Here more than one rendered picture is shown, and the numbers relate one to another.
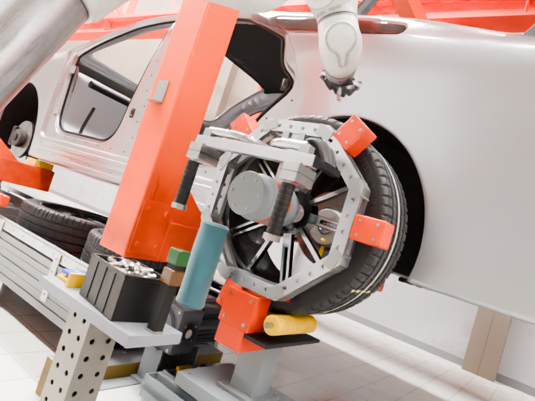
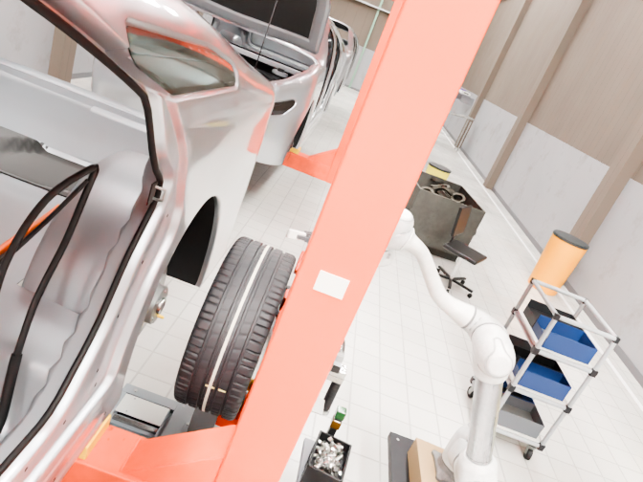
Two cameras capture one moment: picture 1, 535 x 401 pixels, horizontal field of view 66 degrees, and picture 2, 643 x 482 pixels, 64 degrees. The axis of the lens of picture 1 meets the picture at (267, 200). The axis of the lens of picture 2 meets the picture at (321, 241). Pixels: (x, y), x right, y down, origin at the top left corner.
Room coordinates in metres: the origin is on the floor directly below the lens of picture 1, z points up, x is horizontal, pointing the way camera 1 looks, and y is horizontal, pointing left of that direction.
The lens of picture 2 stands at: (2.34, 1.30, 1.98)
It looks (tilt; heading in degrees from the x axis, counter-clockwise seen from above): 22 degrees down; 232
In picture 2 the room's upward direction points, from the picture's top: 22 degrees clockwise
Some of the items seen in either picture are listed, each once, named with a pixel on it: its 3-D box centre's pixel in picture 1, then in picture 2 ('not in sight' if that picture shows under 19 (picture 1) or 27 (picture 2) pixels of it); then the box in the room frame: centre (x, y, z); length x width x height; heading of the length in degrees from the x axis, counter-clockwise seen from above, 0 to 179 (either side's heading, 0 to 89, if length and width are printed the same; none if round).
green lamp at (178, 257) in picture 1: (178, 257); (340, 412); (1.04, 0.17, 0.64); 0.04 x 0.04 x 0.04; 54
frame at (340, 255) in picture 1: (277, 205); not in sight; (1.30, -0.04, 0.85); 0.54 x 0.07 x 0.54; 54
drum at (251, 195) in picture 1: (265, 200); not in sight; (1.24, 0.01, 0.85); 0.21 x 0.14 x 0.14; 144
